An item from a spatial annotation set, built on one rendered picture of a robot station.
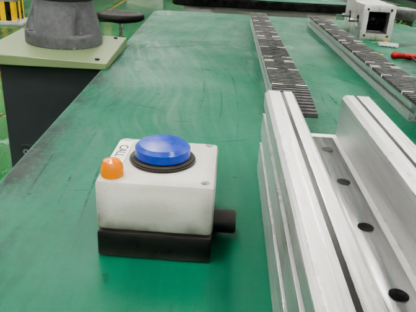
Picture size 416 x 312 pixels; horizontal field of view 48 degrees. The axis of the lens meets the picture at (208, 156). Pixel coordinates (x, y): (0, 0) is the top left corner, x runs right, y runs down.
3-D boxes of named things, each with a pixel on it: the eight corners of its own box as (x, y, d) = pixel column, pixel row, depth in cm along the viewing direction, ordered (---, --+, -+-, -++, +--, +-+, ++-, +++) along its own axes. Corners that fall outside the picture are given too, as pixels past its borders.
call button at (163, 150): (140, 154, 36) (140, 130, 35) (191, 158, 36) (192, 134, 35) (130, 177, 33) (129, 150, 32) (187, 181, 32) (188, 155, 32)
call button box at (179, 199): (122, 201, 40) (120, 132, 38) (234, 209, 40) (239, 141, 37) (97, 255, 33) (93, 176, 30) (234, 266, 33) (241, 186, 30)
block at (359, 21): (341, 33, 141) (346, 0, 137) (379, 35, 141) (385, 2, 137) (350, 39, 131) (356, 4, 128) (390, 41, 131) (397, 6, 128)
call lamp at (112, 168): (104, 169, 32) (103, 153, 32) (125, 170, 32) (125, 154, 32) (98, 178, 31) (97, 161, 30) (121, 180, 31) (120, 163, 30)
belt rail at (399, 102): (307, 25, 153) (308, 16, 152) (319, 26, 153) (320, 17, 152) (407, 121, 65) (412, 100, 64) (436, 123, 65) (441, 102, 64)
